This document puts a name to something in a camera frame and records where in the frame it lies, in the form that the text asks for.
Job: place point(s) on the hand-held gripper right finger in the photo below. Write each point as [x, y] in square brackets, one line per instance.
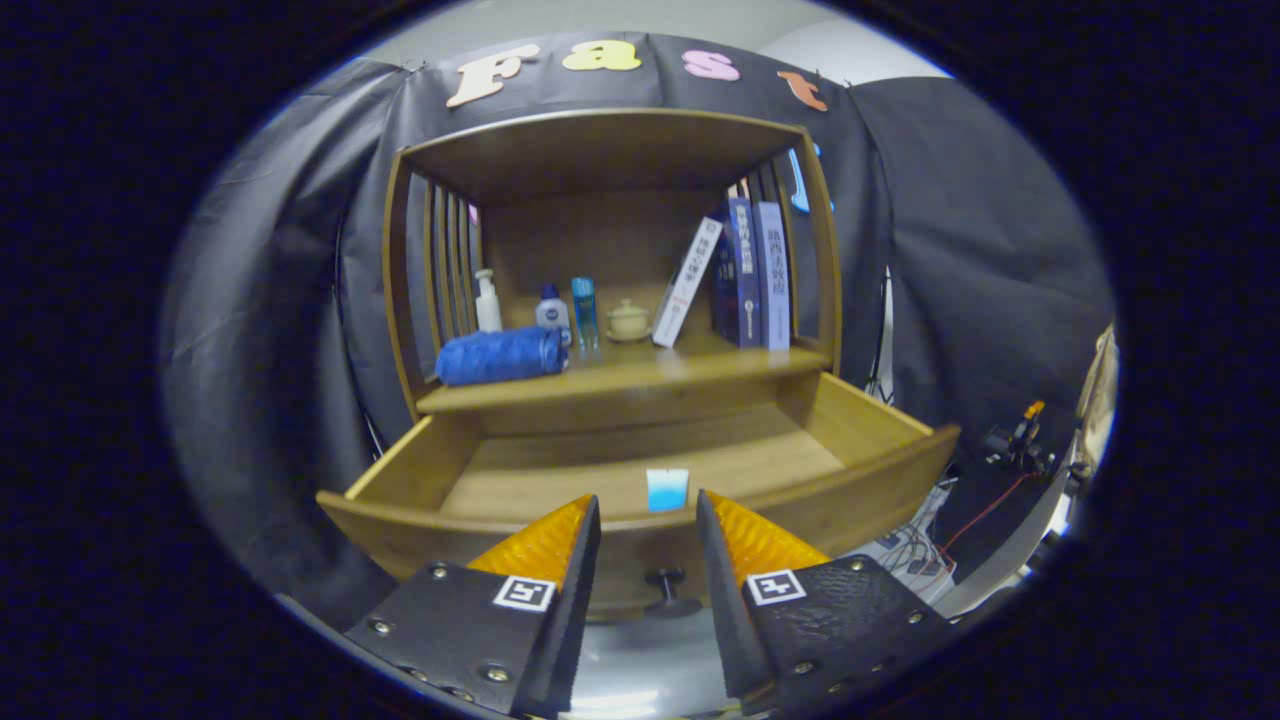
[722, 600]

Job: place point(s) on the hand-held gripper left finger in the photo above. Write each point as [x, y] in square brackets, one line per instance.
[575, 600]

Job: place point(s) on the blue and white tube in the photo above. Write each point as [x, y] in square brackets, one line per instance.
[667, 490]

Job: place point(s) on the wooden drawer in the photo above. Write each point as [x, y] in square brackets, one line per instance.
[760, 460]

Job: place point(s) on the wooden countertop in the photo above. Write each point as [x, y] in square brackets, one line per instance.
[650, 365]

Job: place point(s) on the wooden cabinet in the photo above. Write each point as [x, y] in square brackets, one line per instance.
[600, 150]

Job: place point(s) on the blue rolled towel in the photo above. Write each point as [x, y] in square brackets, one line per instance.
[500, 357]

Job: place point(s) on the beige lidded teacup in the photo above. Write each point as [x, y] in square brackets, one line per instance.
[629, 322]

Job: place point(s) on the white bottle with blue cap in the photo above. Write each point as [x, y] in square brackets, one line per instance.
[552, 315]

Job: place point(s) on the clear blue bottle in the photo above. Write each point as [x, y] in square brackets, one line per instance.
[585, 312]

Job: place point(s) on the white pump bottle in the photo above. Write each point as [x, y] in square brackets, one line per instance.
[488, 310]

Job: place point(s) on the white book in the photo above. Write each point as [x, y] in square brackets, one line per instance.
[688, 282]

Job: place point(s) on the dark blue book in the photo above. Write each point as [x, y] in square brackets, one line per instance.
[738, 275]

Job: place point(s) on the pale purple book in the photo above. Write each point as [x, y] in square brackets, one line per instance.
[773, 275]

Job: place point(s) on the black clamp with orange tip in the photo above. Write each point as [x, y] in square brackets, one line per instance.
[1020, 445]

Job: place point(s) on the beige cloth bag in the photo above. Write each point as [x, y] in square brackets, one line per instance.
[1100, 400]

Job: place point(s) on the black backdrop cloth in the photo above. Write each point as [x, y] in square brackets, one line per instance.
[270, 300]

